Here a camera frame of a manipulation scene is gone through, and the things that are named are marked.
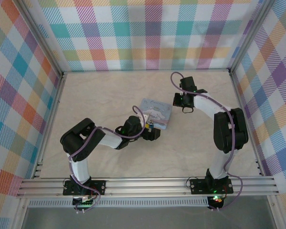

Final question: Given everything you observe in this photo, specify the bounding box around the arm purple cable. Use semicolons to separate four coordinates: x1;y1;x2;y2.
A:
170;72;244;212
68;105;146;214

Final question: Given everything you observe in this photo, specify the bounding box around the aluminium frame post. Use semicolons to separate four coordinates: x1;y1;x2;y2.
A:
20;0;64;75
228;0;272;73

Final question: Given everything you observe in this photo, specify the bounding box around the slotted grey cable duct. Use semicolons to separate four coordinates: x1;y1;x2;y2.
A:
28;199;209;208

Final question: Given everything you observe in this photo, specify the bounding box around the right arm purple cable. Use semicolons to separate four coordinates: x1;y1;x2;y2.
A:
170;72;244;212

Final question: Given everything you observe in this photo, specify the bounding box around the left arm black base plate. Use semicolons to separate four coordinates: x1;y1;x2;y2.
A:
63;180;107;197

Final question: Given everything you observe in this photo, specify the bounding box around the aluminium mounting rail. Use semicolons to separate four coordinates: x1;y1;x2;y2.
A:
16;176;280;198

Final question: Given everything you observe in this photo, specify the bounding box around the aluminium frame side rail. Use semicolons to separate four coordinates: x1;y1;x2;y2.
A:
228;71;266;177
31;72;67;179

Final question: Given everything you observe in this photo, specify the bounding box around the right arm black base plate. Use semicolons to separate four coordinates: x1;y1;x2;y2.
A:
190;177;234;195

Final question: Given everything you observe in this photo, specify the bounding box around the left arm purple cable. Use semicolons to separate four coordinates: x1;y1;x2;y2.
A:
68;105;146;214

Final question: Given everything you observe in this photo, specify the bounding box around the pale blue cartoon tin box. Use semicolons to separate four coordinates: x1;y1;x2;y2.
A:
138;98;174;131

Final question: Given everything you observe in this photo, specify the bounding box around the grey metal sheet panel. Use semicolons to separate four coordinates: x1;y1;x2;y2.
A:
20;207;277;229

